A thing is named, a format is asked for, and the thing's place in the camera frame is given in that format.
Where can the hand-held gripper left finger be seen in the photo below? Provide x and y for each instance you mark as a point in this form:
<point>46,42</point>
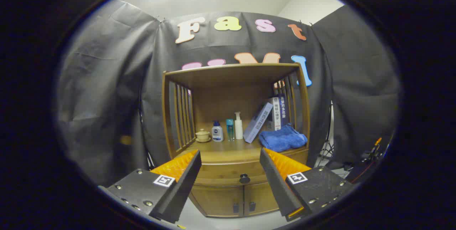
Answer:
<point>181,187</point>

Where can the blue folded towel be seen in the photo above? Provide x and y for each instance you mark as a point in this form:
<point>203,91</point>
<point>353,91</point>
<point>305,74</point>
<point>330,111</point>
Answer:
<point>282,139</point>

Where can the clear blue bottle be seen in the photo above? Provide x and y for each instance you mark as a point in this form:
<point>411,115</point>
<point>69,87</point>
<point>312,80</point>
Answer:
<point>230,129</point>

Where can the white spine book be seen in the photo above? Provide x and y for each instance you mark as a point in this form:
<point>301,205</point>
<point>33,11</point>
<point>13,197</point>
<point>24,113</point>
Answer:
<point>276,114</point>

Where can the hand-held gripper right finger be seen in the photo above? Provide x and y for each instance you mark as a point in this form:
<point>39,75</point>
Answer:
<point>276,183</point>

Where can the black light stand tripod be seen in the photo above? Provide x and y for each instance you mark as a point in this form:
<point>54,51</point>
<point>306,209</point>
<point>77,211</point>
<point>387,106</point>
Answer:
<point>327,150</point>

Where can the white pump bottle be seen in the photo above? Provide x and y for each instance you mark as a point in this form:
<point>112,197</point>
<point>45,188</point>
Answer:
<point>238,128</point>

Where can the lavender book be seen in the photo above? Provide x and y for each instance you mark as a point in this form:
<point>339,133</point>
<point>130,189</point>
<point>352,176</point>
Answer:
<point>257,123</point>

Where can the white lotion bottle blue cap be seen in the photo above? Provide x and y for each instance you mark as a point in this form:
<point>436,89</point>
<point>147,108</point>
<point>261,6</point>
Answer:
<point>217,133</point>

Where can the blue spine book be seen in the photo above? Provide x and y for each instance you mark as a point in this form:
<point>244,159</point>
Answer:
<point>283,110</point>

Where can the wooden countertop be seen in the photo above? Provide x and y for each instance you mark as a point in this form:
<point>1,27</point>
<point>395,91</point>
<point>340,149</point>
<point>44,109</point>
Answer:
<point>224,151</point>

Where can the wooden cabinet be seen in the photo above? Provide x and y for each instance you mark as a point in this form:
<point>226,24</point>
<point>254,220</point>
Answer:
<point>231,77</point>

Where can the orange and black clamp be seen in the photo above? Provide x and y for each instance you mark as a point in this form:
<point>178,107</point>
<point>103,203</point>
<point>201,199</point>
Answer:
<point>376,145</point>

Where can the cream lidded teacup with saucer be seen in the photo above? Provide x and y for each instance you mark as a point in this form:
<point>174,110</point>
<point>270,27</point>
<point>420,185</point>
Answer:
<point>202,135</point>

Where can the wooden cabinet door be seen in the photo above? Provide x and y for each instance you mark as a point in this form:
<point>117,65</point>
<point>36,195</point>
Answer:
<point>260,198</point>
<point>221,201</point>

